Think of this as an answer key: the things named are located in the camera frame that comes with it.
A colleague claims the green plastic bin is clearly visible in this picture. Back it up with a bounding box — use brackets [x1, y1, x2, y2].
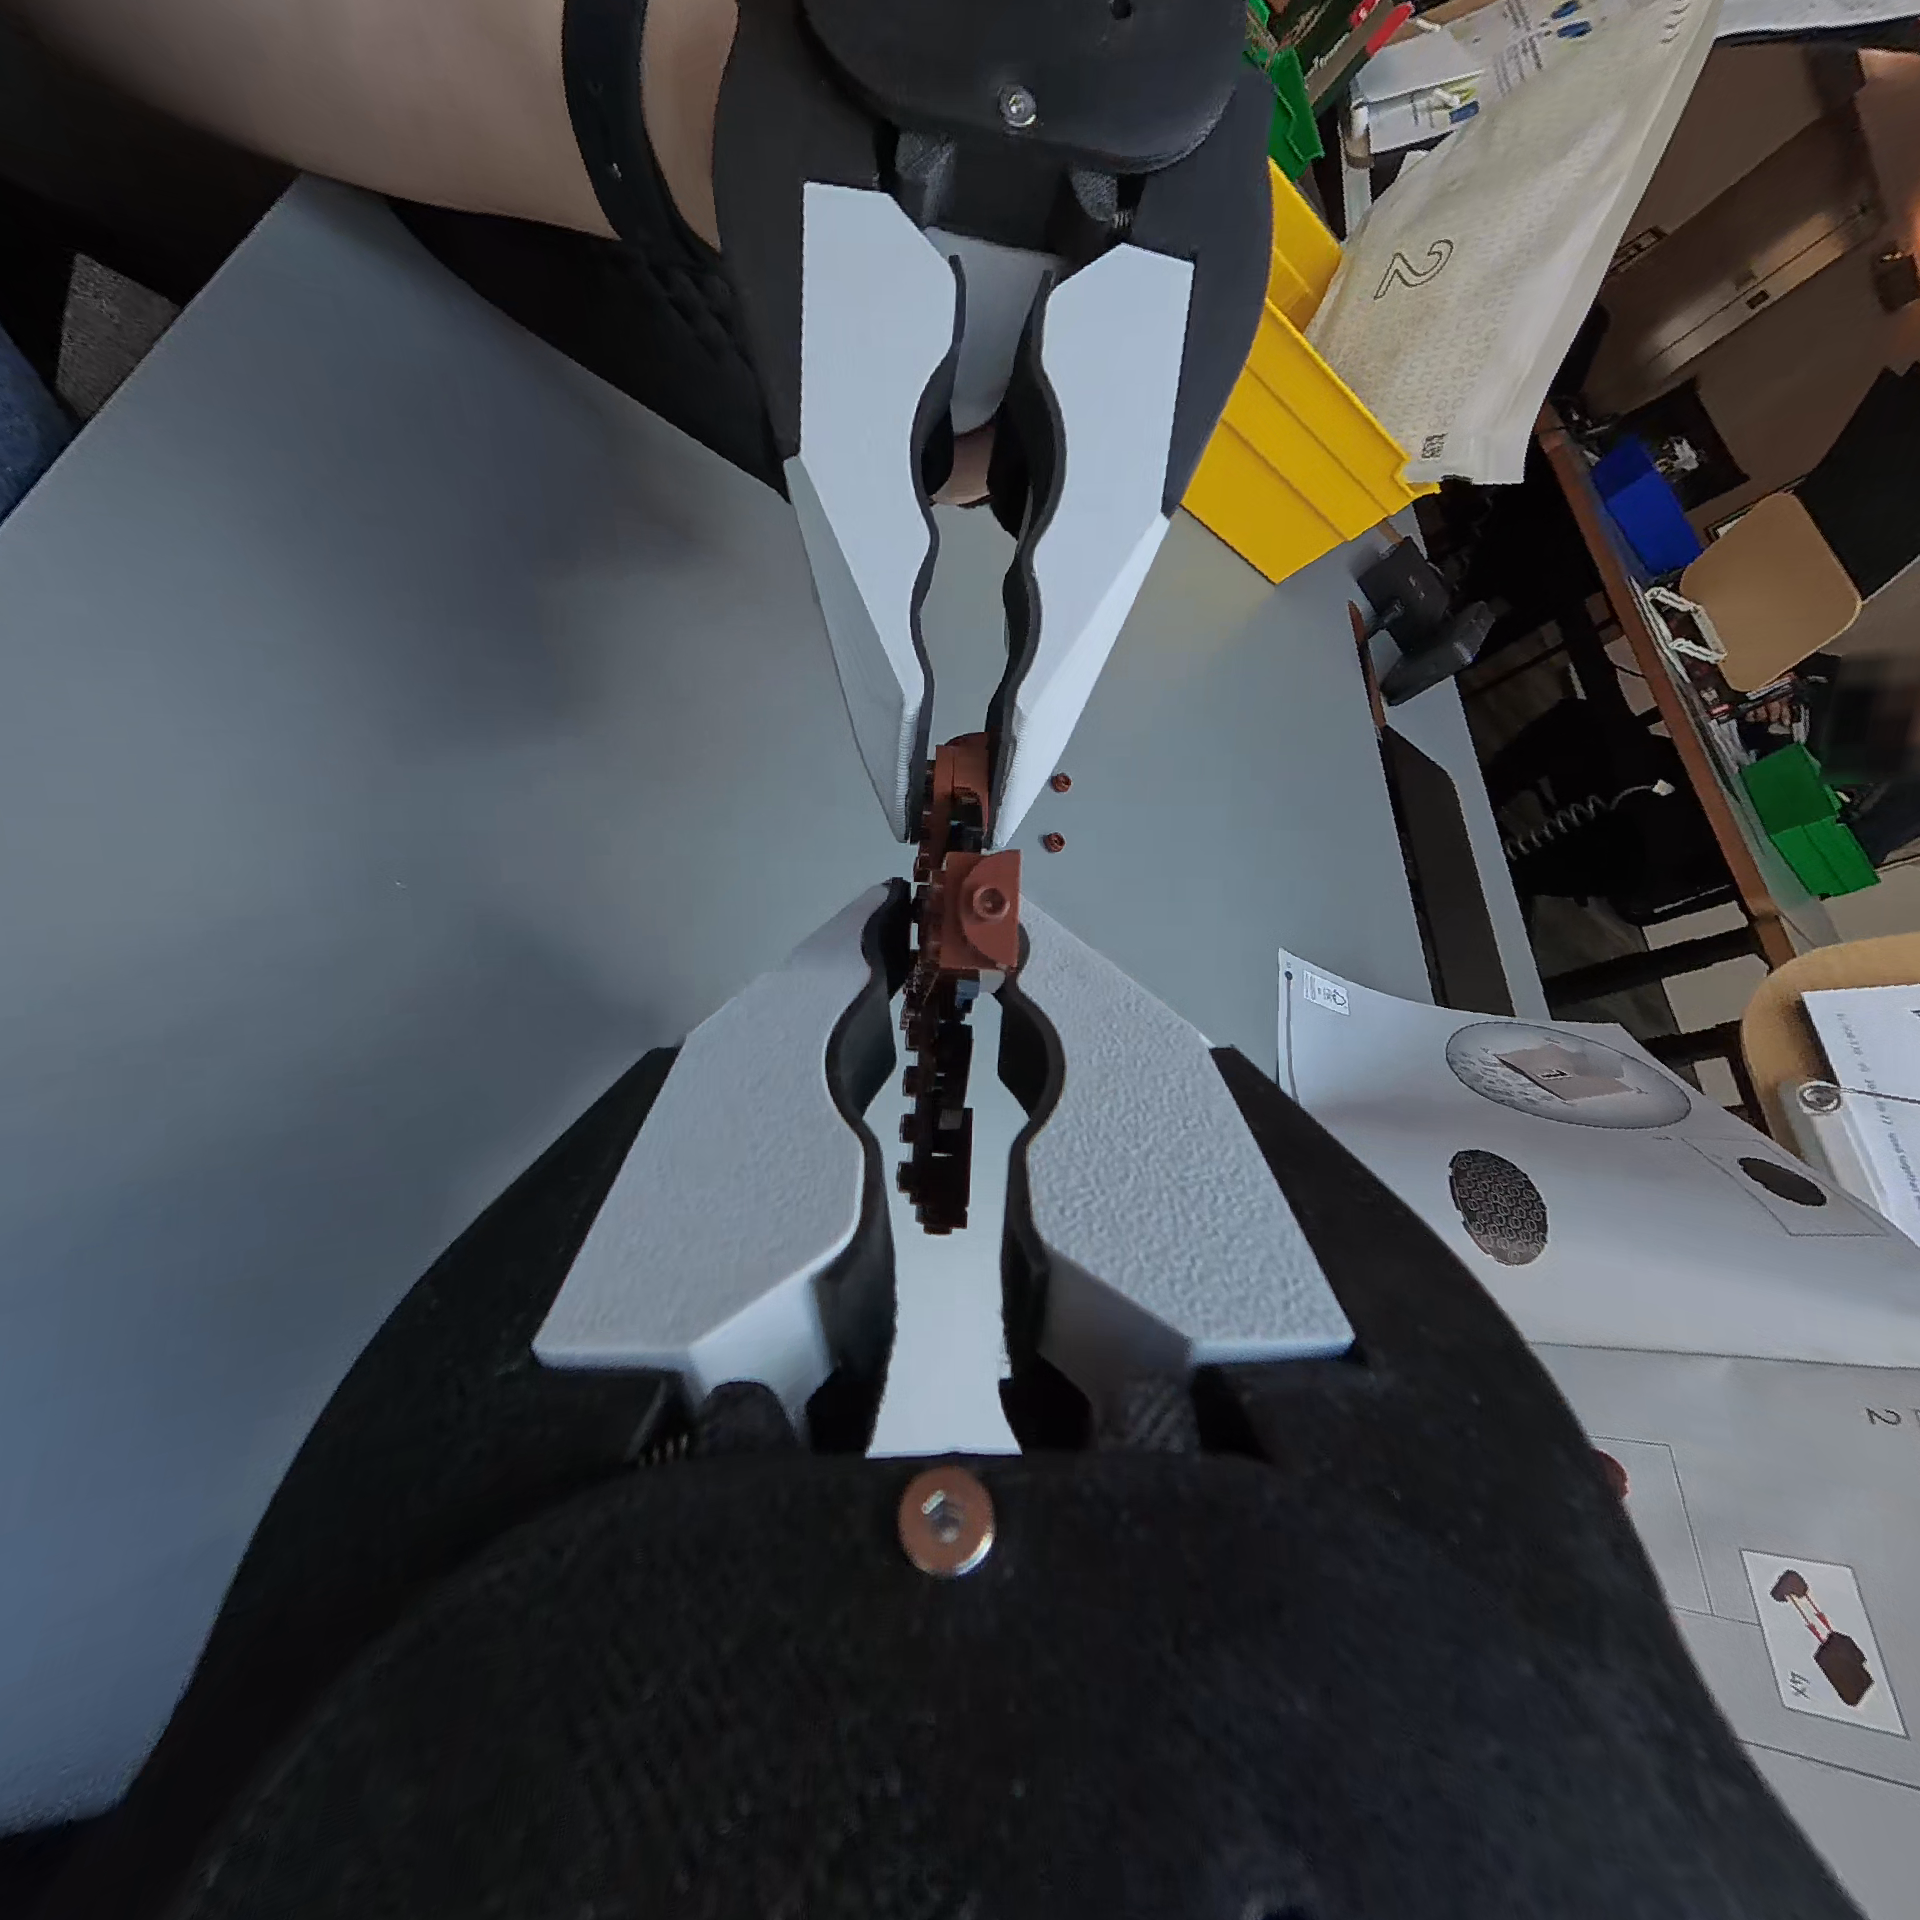
[1739, 742, 1882, 904]
[1253, 45, 1325, 166]

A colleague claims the black wrist strap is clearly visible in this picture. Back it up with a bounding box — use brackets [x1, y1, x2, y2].
[557, 0, 707, 250]

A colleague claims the open instruction booklet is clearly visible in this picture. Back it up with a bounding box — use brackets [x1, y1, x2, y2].
[1277, 949, 1920, 1748]

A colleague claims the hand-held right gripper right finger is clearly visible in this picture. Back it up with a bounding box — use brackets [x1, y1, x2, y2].
[992, 900, 1364, 1404]

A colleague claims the white brick model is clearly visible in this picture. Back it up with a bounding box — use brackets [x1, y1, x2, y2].
[1641, 585, 1730, 693]

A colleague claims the instruction poster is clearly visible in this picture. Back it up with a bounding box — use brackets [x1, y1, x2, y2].
[1793, 982, 1920, 1248]

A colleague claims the person's left forearm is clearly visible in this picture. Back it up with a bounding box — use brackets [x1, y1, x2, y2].
[0, 0, 736, 242]

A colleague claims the long wooden table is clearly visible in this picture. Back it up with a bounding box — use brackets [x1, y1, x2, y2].
[1537, 404, 1801, 962]

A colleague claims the black tablet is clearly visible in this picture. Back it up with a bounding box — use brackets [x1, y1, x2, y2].
[1381, 721, 1520, 1021]

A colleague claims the brown brick assembly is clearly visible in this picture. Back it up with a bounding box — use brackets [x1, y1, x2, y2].
[896, 731, 1028, 1238]

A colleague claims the grey desk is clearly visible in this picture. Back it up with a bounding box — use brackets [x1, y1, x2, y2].
[0, 171, 1554, 1834]

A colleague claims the light wooden chair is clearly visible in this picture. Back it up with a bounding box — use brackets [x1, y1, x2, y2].
[1739, 931, 1920, 1149]
[1680, 491, 1864, 693]

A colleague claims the black power adapter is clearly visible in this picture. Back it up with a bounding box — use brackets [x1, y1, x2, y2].
[1359, 539, 1501, 707]

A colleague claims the white paper bag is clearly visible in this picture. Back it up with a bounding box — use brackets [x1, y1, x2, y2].
[1306, 0, 1729, 490]

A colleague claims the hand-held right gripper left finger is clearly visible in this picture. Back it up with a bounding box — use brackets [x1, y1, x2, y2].
[532, 883, 916, 1389]

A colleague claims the yellow plastic bin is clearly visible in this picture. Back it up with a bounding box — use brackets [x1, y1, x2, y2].
[1183, 150, 1441, 587]

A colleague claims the blue plastic bin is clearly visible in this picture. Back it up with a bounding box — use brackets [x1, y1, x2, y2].
[1591, 434, 1706, 578]

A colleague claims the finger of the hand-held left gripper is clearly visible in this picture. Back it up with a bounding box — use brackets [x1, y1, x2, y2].
[785, 180, 965, 846]
[983, 244, 1199, 846]

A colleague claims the coiled black cable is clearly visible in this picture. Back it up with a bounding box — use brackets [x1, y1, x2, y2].
[1500, 779, 1674, 876]

